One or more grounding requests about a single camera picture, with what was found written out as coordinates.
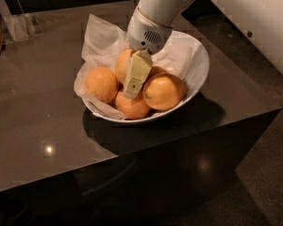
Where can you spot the hidden back orange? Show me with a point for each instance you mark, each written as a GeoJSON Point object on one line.
{"type": "Point", "coordinates": [156, 70]}

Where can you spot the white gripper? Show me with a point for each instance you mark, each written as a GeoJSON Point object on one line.
{"type": "Point", "coordinates": [145, 32]}

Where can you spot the white paper liner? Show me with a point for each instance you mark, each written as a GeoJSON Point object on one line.
{"type": "Point", "coordinates": [104, 41]}

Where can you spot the white ceramic bowl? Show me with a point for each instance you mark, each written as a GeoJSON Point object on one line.
{"type": "Point", "coordinates": [196, 78]}

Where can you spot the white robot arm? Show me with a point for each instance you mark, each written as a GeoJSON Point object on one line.
{"type": "Point", "coordinates": [261, 21]}

